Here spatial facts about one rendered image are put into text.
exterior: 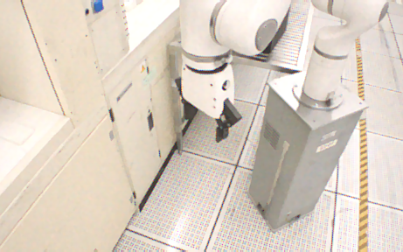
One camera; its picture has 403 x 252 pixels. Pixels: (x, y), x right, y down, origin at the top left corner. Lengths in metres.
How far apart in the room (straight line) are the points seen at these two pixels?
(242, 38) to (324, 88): 0.73
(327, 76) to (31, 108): 0.97
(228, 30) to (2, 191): 0.67
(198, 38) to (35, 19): 0.45
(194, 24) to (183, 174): 1.41
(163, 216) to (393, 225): 1.26
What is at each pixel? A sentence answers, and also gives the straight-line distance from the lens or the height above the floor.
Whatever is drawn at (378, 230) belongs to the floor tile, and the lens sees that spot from 1.86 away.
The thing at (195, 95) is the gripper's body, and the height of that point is 1.10.
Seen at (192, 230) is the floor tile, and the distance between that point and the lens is 1.61.
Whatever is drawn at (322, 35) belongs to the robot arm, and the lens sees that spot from 1.04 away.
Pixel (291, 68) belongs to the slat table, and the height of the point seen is 0.76.
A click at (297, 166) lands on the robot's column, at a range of 1.21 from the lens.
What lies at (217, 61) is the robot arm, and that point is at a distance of 0.49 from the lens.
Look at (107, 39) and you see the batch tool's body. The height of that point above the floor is 0.98.
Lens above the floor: 1.45
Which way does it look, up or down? 44 degrees down
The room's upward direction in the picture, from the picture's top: straight up
